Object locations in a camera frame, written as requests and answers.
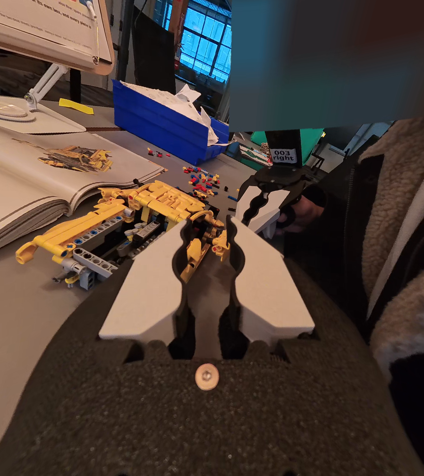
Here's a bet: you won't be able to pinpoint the large paned window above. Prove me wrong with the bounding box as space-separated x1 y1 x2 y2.
163 0 232 84

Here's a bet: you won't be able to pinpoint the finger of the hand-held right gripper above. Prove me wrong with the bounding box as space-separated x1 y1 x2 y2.
235 184 264 227
250 188 292 234

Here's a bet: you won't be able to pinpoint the yellow brick toy car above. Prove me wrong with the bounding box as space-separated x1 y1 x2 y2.
15 179 227 291

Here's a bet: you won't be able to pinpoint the white papers and bags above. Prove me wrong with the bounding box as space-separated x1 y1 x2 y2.
120 80 232 146

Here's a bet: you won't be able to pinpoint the open instruction book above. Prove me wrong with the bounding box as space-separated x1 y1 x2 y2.
0 118 168 262

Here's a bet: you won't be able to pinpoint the white stand with wooden board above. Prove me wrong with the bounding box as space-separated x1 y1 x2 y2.
0 0 116 135

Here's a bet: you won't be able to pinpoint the person's right hand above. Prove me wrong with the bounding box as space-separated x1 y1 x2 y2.
276 196 326 234

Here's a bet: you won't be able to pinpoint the person's fleece-lined jacket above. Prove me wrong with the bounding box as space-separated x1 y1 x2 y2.
283 115 424 476

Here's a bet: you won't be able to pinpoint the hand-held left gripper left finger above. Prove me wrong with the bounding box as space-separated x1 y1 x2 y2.
98 219 197 360

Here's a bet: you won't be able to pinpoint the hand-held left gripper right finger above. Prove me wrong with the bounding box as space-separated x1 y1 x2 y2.
219 214 316 360

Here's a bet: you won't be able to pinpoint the printed paper sheet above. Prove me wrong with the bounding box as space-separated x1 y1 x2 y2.
0 0 102 62

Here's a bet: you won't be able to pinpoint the grey desk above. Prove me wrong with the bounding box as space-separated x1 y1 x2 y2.
0 84 287 410

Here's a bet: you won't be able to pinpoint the yellow sticky note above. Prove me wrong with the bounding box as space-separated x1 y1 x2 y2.
59 98 94 115

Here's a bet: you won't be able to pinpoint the person's right forearm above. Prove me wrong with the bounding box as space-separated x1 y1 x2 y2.
301 164 369 268

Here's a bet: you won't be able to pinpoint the blue plastic bin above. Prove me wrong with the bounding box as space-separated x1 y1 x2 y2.
112 79 231 166

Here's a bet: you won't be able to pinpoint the green box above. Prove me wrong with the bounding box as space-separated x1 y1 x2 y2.
251 128 326 164

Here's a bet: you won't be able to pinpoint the scattered small coloured brick pins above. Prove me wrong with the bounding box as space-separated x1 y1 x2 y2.
147 147 243 203

